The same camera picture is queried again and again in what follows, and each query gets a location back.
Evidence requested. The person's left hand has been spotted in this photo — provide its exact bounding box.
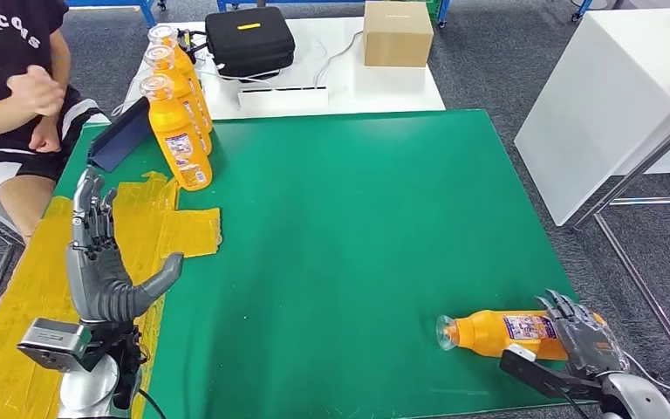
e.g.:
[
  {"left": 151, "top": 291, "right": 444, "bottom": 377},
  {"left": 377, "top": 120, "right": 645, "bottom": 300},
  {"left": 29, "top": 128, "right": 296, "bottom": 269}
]
[{"left": 27, "top": 115, "right": 64, "bottom": 155}]

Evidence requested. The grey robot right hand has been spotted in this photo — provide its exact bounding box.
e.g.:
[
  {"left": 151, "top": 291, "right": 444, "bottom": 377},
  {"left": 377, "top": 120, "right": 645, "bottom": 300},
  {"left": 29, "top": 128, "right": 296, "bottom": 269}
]
[{"left": 534, "top": 289, "right": 631, "bottom": 378}]

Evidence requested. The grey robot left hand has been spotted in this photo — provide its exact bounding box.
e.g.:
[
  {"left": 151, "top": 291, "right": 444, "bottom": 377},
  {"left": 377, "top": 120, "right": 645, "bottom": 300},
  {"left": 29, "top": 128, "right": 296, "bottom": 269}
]
[{"left": 65, "top": 168, "right": 185, "bottom": 323}]

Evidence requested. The person's right hand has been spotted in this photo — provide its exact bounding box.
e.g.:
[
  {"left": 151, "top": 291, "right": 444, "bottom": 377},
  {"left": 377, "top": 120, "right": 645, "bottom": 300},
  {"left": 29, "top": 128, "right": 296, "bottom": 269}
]
[{"left": 7, "top": 65, "right": 65, "bottom": 117}]

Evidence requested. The orange detergent bottle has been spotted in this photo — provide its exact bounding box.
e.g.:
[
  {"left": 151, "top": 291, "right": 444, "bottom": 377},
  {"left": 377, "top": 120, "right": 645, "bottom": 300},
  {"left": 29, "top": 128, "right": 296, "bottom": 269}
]
[
  {"left": 147, "top": 24, "right": 215, "bottom": 134},
  {"left": 435, "top": 309, "right": 608, "bottom": 361},
  {"left": 139, "top": 73, "right": 214, "bottom": 193},
  {"left": 142, "top": 45, "right": 214, "bottom": 157}
]

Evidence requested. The person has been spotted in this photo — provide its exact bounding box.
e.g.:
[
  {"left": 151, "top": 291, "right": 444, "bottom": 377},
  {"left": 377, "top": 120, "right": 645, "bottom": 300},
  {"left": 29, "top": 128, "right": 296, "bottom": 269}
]
[{"left": 0, "top": 0, "right": 111, "bottom": 244}]

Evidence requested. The yellow tape patch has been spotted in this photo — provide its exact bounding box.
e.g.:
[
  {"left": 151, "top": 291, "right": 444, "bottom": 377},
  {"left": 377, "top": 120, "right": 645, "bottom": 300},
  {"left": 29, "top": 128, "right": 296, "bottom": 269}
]
[{"left": 0, "top": 170, "right": 222, "bottom": 419}]

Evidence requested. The dark blue tablet case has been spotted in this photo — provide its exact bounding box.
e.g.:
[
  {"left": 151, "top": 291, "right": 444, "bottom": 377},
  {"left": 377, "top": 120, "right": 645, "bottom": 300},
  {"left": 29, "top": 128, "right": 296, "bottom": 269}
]
[{"left": 86, "top": 95, "right": 153, "bottom": 173}]

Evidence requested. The blue metal rack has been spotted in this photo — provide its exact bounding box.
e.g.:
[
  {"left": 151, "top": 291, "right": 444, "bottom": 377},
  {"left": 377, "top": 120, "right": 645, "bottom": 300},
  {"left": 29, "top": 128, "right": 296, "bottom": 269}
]
[
  {"left": 571, "top": 0, "right": 598, "bottom": 21},
  {"left": 63, "top": 0, "right": 158, "bottom": 29},
  {"left": 216, "top": 0, "right": 453, "bottom": 27}
]

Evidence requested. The black handheld controller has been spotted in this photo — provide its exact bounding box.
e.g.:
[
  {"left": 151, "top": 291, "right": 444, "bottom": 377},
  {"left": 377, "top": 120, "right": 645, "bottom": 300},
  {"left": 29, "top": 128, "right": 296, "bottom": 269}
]
[{"left": 177, "top": 29, "right": 199, "bottom": 62}]

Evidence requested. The black carrying case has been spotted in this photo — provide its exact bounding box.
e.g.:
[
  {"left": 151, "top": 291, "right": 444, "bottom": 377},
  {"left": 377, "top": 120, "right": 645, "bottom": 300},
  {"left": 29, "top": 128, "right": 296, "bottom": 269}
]
[{"left": 204, "top": 6, "right": 297, "bottom": 81}]

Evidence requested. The white power strip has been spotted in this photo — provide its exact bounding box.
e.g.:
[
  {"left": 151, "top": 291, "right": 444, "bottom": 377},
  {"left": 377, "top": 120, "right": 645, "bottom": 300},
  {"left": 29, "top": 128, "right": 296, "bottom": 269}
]
[{"left": 236, "top": 86, "right": 331, "bottom": 112}]

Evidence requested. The white tilted table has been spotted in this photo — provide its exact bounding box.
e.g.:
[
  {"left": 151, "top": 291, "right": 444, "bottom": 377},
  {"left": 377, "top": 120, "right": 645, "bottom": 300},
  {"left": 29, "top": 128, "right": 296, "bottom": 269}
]
[{"left": 512, "top": 6, "right": 670, "bottom": 228}]

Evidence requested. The green table mat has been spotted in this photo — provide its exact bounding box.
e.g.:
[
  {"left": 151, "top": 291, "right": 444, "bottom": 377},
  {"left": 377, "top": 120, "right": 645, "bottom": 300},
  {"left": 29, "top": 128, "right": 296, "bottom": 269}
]
[{"left": 54, "top": 108, "right": 593, "bottom": 419}]

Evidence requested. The white low table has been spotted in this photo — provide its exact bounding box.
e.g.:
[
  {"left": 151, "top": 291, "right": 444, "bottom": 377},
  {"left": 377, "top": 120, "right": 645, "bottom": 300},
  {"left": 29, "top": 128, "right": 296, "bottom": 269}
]
[{"left": 112, "top": 17, "right": 447, "bottom": 121}]

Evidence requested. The brown cardboard box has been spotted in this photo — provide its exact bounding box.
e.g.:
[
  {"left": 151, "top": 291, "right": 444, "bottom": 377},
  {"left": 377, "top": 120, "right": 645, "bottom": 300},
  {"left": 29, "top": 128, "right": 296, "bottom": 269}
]
[{"left": 362, "top": 1, "right": 435, "bottom": 68}]

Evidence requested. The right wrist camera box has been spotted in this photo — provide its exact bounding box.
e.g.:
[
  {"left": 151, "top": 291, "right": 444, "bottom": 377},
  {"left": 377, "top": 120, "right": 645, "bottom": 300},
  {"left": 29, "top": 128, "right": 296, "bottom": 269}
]
[{"left": 497, "top": 344, "right": 608, "bottom": 400}]

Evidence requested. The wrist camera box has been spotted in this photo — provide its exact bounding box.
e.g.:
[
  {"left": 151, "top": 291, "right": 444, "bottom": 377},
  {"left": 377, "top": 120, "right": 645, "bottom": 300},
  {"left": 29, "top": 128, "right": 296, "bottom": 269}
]
[
  {"left": 17, "top": 316, "right": 105, "bottom": 374},
  {"left": 497, "top": 344, "right": 608, "bottom": 400}
]

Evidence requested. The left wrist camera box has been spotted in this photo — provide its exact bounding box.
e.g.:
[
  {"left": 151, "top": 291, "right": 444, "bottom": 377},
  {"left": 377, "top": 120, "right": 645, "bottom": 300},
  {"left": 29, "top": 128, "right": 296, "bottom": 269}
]
[{"left": 17, "top": 316, "right": 105, "bottom": 374}]

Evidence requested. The white floor cable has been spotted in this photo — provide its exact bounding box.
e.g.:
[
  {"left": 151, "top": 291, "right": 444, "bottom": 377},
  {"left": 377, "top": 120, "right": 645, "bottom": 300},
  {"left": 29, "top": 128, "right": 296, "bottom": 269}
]
[{"left": 624, "top": 349, "right": 670, "bottom": 413}]

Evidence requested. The steel table frame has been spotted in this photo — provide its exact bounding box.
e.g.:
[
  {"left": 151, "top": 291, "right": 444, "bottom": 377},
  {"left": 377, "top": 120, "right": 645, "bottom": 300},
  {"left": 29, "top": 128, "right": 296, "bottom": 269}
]
[{"left": 569, "top": 80, "right": 670, "bottom": 386}]

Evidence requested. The white table cable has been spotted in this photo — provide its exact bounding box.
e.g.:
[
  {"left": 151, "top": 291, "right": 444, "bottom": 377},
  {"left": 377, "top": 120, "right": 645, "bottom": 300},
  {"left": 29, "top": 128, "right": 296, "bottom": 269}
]
[
  {"left": 197, "top": 58, "right": 283, "bottom": 82},
  {"left": 312, "top": 29, "right": 366, "bottom": 88}
]

